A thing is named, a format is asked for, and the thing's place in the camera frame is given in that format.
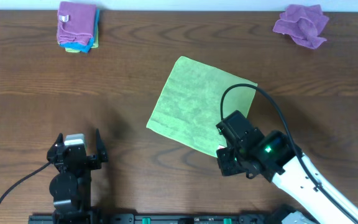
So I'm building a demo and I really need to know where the folded yellow-green cloth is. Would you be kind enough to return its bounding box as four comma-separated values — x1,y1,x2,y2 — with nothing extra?
60,30,99,53

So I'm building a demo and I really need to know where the folded purple cloth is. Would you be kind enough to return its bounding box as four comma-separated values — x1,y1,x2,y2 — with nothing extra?
57,1,97,45

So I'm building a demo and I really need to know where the crumpled purple cloth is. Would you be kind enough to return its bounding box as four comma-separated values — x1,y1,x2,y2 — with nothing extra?
272,4,329,49

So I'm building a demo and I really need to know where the folded blue cloth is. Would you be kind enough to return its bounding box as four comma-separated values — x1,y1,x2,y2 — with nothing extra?
69,9,100,45

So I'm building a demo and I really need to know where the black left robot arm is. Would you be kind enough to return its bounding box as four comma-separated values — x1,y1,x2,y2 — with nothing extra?
47,129,108,223

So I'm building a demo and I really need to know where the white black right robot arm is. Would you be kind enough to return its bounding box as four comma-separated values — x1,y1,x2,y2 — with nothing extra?
216,128,358,223

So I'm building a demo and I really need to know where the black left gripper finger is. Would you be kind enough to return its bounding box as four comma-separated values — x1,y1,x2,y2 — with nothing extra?
96,129,108,162
47,133,63,162

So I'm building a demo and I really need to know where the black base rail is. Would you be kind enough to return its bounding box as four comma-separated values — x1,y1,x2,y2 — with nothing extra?
28,212,319,224

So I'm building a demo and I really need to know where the light green cloth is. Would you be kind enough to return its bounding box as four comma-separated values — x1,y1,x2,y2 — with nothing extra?
147,56,255,157

